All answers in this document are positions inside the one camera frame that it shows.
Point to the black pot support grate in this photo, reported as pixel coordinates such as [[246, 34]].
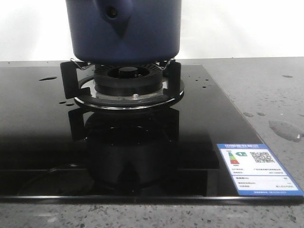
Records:
[[84, 93]]

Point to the dark blue cooking pot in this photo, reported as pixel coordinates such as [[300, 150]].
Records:
[[124, 31]]

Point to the black gas burner head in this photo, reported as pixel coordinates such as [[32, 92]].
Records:
[[128, 80]]

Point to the black glass gas stove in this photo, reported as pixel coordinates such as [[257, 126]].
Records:
[[53, 151]]

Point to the blue energy efficiency label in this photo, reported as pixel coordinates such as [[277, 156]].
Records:
[[255, 171]]

